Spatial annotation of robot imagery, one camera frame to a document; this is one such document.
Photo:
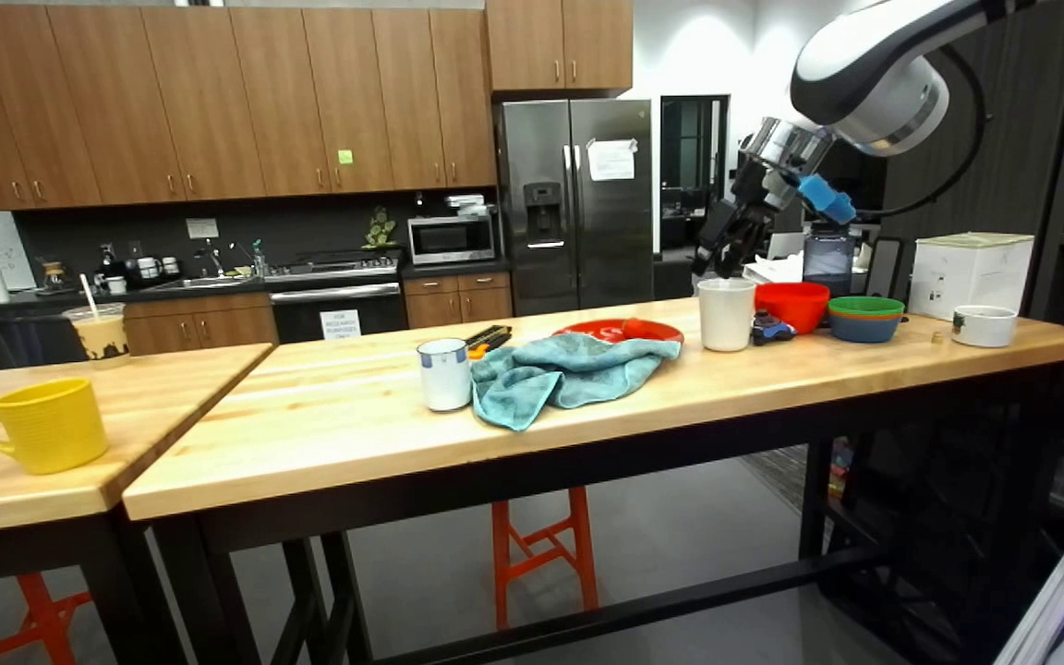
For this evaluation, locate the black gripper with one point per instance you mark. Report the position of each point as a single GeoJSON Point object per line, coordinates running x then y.
{"type": "Point", "coordinates": [740, 224]}

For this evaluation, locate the blue towel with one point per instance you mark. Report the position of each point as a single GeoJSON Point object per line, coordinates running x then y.
{"type": "Point", "coordinates": [571, 372]}

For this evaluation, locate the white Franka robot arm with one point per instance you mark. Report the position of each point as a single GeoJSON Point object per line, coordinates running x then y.
{"type": "Point", "coordinates": [877, 59]}

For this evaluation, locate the orange plate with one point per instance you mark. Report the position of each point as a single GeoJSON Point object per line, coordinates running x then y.
{"type": "Point", "coordinates": [625, 332]}

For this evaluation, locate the tall white cup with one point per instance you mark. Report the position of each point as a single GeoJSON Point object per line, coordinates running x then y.
{"type": "Point", "coordinates": [725, 314]}

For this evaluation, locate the red bowl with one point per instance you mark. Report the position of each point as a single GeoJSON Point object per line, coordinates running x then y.
{"type": "Point", "coordinates": [792, 306]}

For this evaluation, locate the small dark blue object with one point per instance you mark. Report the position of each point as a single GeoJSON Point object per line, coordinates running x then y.
{"type": "Point", "coordinates": [773, 332]}

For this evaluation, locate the green bowl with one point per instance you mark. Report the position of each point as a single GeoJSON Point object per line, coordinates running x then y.
{"type": "Point", "coordinates": [867, 307]}

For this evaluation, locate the white paper on refrigerator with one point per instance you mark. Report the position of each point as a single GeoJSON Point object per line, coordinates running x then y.
{"type": "Point", "coordinates": [609, 160]}

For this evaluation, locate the blue bowl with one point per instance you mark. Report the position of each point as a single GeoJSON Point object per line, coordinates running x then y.
{"type": "Point", "coordinates": [867, 332]}

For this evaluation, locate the black refrigerator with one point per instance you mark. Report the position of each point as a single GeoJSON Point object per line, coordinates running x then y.
{"type": "Point", "coordinates": [575, 206]}

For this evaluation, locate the black and yellow marker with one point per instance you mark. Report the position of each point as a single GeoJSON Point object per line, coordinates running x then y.
{"type": "Point", "coordinates": [488, 339]}

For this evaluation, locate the white cardboard box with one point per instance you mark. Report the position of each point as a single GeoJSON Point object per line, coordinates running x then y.
{"type": "Point", "coordinates": [968, 274]}

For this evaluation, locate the silver microwave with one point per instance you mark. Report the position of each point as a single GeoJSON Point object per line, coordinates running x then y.
{"type": "Point", "coordinates": [453, 237]}

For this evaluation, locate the wooden cabinet above refrigerator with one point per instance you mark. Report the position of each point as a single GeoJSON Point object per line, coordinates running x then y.
{"type": "Point", "coordinates": [554, 41]}

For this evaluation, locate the small white cup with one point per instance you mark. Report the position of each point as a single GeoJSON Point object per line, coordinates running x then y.
{"type": "Point", "coordinates": [446, 375]}

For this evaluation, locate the orange stool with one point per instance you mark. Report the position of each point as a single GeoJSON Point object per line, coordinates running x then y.
{"type": "Point", "coordinates": [27, 630]}
{"type": "Point", "coordinates": [543, 555]}

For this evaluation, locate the green potted plant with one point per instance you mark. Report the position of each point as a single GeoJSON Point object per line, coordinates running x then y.
{"type": "Point", "coordinates": [378, 232]}

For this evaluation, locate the black dishwasher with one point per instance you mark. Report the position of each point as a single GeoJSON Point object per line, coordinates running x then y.
{"type": "Point", "coordinates": [332, 307]}

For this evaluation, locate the green cabinet sticker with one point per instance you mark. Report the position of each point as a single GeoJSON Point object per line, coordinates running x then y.
{"type": "Point", "coordinates": [346, 156]}

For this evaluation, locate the wooden lower cabinets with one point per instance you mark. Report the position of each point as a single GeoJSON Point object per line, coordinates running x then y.
{"type": "Point", "coordinates": [201, 322]}

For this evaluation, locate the long wooden upper cabinets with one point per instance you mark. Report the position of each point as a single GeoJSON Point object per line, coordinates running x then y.
{"type": "Point", "coordinates": [187, 98]}

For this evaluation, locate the tan drink cup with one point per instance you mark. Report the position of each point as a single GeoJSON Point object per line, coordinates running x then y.
{"type": "Point", "coordinates": [96, 334]}

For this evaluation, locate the yellow mug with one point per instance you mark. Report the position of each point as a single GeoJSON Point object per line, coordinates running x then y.
{"type": "Point", "coordinates": [50, 425]}

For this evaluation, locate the black chair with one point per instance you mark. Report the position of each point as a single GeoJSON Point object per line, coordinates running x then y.
{"type": "Point", "coordinates": [15, 334]}

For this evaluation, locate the black table frame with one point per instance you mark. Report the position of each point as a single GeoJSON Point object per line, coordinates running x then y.
{"type": "Point", "coordinates": [102, 577]}
{"type": "Point", "coordinates": [681, 444]}

